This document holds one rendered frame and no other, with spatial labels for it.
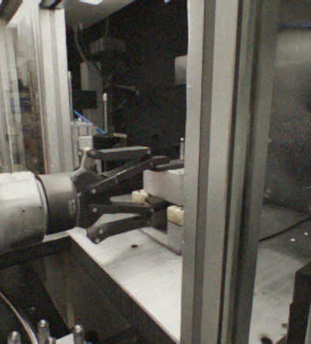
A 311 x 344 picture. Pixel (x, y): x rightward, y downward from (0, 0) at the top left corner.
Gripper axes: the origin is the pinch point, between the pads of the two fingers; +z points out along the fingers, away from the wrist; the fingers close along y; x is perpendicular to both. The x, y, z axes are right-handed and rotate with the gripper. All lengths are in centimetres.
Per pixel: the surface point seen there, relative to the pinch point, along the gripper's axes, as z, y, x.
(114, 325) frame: 3, -49, 28
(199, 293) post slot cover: -13.4, -2.9, -20.8
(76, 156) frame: -5.3, 1.1, 27.0
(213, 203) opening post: -13.5, 5.1, -21.8
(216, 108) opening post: -13.5, 11.6, -21.6
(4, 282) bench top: -22, -32, 40
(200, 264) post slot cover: -13.4, -0.2, -20.8
